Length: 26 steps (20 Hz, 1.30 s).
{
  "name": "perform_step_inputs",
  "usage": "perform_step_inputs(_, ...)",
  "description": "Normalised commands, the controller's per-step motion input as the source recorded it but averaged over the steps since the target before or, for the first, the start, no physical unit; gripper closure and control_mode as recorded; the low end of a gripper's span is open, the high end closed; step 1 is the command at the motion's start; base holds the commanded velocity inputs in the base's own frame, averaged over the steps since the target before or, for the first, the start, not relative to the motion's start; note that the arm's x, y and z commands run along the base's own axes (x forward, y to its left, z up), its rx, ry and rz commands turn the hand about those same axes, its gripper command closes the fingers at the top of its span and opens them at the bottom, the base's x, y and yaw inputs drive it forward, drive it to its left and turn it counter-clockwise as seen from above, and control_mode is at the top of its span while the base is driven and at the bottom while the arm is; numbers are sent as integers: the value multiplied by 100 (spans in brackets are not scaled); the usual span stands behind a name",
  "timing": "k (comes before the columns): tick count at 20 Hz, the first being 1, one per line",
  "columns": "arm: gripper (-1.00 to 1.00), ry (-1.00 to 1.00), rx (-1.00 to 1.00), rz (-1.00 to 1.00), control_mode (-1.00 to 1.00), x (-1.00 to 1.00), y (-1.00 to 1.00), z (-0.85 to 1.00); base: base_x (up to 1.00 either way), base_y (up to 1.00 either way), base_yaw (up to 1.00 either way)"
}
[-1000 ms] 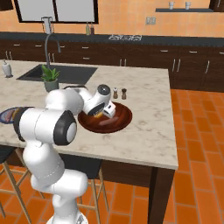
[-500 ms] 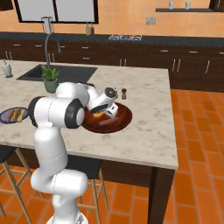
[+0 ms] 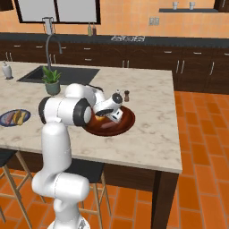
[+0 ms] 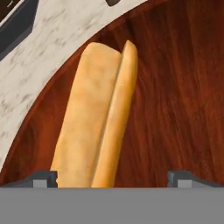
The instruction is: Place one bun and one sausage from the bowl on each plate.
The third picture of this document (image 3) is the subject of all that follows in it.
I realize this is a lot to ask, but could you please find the dark wall cupboard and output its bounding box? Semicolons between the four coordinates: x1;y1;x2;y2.
213;0;229;13
0;0;14;13

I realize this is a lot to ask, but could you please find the dark sink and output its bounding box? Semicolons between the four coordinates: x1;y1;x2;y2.
16;64;101;87

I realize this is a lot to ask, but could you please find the blue plate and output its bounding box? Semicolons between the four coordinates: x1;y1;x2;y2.
0;108;32;128

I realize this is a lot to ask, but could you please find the yellow bun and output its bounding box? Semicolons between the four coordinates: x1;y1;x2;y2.
12;109;27;126

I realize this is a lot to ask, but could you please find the kitchen island with marble top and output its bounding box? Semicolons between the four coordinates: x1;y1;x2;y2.
0;61;183;229

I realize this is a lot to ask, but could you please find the dark wall shelf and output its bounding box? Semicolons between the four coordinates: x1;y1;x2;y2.
158;7;220;13

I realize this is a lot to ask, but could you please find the white soap dispenser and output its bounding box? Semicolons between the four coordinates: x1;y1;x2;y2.
1;61;14;81

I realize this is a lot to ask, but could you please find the window with black frame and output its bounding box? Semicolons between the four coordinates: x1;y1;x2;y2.
13;0;102;25

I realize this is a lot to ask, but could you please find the green plant in grey pot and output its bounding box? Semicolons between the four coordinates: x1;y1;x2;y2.
41;65;63;97

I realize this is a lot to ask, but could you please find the brown pepper shaker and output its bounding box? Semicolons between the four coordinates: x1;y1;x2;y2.
123;89;131;103

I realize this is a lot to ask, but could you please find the dark brown cupboard run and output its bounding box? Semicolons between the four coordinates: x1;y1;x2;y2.
0;31;229;96

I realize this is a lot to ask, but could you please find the pink sausage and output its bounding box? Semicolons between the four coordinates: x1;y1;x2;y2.
3;111;15;125
100;121;118;130

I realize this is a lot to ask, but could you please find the grey hob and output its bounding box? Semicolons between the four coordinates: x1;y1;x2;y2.
110;34;147;42

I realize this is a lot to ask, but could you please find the grey wall outlet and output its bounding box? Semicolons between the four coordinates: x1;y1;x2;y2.
148;16;161;27

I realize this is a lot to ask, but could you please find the dark red bowl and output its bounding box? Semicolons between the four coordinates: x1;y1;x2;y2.
82;105;137;138

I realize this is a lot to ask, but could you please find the grey curved tap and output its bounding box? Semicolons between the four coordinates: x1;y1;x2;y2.
45;33;64;72

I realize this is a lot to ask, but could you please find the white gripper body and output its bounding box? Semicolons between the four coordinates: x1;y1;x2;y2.
106;110;124;124

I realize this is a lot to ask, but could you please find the white jug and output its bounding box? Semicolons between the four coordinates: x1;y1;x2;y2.
41;16;55;36

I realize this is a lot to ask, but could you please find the orange bun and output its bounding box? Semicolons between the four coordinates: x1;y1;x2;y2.
94;114;107;123

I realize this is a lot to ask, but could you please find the wooden stool with black seat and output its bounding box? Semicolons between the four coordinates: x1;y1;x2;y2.
0;148;47;229
64;158;113;229

